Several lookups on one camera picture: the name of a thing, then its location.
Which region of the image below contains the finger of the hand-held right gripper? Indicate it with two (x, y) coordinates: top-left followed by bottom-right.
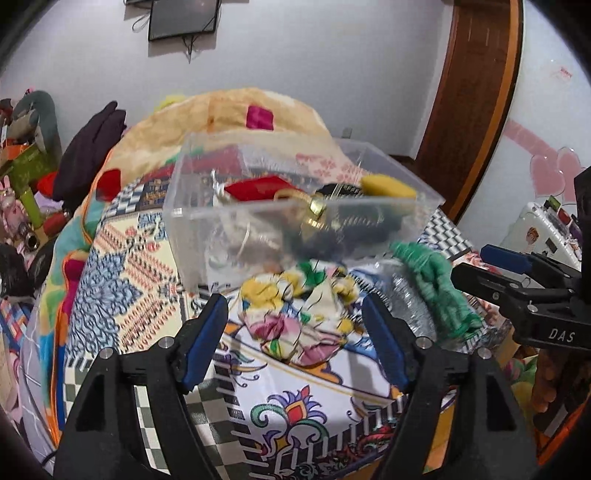
(450, 263), (573, 324)
(480, 244), (583, 291)

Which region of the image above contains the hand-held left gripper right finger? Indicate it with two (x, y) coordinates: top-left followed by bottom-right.
(361, 293), (541, 480)

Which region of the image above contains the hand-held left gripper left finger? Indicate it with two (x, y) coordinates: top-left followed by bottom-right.
(53, 293), (229, 480)

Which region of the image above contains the green knitted scrunchie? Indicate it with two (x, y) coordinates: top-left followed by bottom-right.
(390, 241), (484, 343)

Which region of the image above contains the floral fabric scrunchie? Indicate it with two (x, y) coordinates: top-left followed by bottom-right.
(238, 261), (362, 366)

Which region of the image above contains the clear plastic box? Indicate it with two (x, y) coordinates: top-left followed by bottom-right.
(163, 131), (446, 298)

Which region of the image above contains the person's right hand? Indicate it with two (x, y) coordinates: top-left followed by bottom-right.
(530, 346), (583, 418)

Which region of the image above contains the white suitcase with stickers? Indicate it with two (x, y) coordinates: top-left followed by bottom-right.
(500, 198), (583, 274)

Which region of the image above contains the clear plastic wrap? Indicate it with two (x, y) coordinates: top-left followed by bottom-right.
(374, 261), (450, 346)

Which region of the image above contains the colourful printed blanket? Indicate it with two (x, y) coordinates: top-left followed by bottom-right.
(18, 134), (539, 480)

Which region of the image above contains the pink heart decoration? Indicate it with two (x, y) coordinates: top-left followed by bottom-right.
(529, 147), (583, 197)

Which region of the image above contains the black fabric hair accessory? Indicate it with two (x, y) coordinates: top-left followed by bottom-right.
(286, 182), (419, 260)

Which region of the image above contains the yellow hair accessory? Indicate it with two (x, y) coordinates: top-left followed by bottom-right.
(360, 173), (417, 200)

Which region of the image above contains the red fabric pouch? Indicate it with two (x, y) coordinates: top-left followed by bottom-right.
(225, 175), (297, 203)

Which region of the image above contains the brown wooden door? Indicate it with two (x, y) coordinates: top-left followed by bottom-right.
(414, 0), (525, 223)

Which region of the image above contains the black bag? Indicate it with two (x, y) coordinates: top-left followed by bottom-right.
(0, 242), (57, 300)

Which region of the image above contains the beige quilt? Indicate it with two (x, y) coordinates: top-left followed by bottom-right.
(111, 88), (334, 185)

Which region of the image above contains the dark purple garment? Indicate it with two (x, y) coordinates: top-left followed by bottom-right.
(53, 100), (128, 204)

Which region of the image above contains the green cardboard box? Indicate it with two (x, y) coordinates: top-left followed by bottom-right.
(0, 141), (52, 232)

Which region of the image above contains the grey plush toy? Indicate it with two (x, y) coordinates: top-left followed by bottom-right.
(11, 90), (64, 158)

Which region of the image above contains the wall-mounted black screen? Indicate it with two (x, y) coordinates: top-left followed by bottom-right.
(148, 0), (221, 42)

